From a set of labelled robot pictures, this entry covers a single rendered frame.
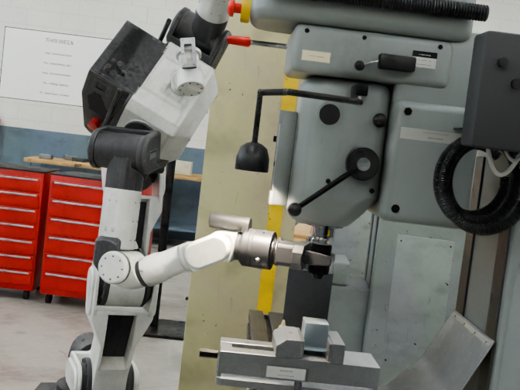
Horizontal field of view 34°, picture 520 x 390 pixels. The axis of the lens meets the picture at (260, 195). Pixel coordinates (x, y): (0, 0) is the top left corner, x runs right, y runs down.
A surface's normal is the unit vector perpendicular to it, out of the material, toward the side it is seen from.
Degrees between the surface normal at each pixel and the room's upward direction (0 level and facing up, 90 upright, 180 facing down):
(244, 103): 90
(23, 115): 90
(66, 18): 90
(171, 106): 57
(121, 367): 27
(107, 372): 117
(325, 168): 90
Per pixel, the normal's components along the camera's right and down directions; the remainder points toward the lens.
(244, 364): 0.04, 0.08
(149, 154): 0.97, 0.12
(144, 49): 0.36, -0.43
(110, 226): -0.33, -0.06
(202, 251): -0.24, 0.18
